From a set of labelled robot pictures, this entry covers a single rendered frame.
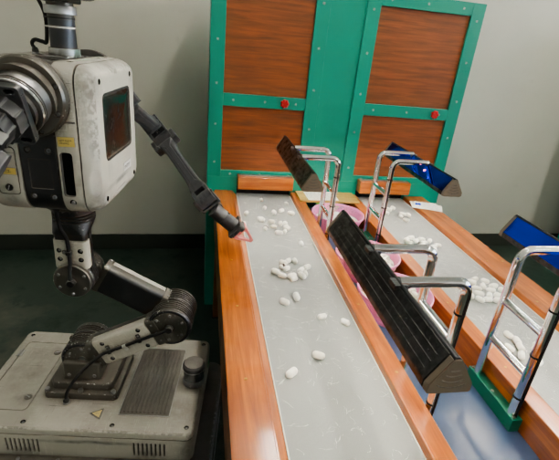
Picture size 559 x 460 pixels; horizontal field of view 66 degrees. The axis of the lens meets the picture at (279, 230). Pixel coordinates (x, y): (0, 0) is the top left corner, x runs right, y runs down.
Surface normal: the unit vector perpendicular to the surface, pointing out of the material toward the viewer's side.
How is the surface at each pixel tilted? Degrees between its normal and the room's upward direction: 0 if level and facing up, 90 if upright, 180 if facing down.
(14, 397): 0
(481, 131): 90
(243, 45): 90
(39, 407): 1
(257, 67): 90
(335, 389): 0
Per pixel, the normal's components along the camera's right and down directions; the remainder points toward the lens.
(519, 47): 0.20, 0.42
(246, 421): 0.09, -0.91
